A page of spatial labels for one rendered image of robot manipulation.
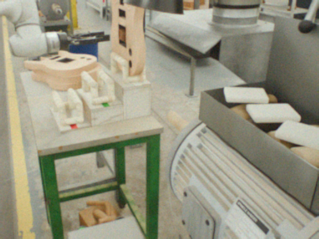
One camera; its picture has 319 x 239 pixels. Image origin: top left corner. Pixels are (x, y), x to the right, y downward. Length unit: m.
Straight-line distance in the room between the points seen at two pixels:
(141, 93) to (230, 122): 1.08
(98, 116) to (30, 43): 0.44
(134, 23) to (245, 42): 0.86
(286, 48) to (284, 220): 0.31
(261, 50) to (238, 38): 0.07
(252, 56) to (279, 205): 0.32
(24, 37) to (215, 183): 1.11
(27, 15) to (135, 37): 0.47
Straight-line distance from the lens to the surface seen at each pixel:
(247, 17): 0.79
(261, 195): 0.59
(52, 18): 3.20
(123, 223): 0.82
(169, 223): 2.47
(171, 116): 0.96
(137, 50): 1.53
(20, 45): 1.53
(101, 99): 1.61
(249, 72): 0.77
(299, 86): 0.69
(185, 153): 0.71
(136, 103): 1.65
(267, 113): 0.58
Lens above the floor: 1.68
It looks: 25 degrees down
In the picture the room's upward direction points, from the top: 1 degrees counter-clockwise
